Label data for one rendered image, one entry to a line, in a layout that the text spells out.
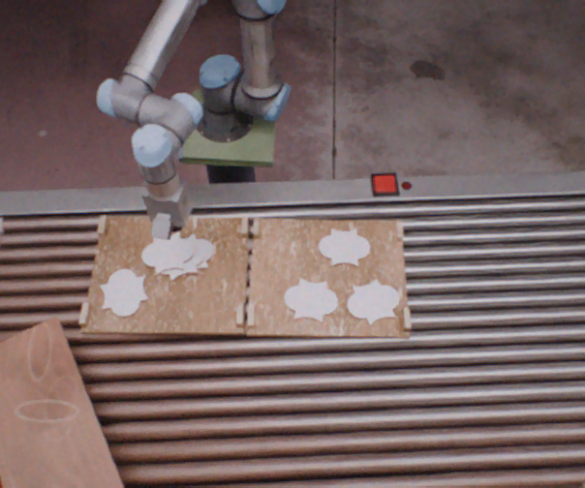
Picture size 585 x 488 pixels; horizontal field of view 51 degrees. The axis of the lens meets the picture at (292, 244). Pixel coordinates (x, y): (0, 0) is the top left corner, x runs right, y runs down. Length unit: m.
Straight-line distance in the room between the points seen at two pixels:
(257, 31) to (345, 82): 1.89
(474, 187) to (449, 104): 1.57
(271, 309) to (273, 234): 0.23
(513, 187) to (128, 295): 1.14
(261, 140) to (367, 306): 0.67
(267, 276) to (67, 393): 0.56
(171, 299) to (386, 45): 2.43
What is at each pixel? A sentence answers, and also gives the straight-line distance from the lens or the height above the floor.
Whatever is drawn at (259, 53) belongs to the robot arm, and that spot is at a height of 1.28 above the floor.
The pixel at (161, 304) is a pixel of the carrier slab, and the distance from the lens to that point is 1.62.
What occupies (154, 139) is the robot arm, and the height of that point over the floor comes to 1.44.
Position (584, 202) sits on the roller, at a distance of 1.97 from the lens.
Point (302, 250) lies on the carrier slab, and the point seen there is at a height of 0.94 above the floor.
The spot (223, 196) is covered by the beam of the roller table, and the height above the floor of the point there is 0.91.
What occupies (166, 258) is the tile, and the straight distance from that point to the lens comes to 1.65.
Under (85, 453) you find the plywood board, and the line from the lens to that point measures 1.42.
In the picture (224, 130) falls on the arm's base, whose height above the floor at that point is 0.94.
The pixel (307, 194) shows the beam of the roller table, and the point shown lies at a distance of 1.80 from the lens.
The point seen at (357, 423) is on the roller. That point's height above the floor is 0.92.
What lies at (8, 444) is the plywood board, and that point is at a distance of 1.49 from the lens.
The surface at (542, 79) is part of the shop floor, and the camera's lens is 3.71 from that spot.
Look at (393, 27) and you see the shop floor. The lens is 3.82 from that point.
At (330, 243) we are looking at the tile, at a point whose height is 0.95.
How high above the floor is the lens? 2.36
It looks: 58 degrees down
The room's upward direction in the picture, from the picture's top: straight up
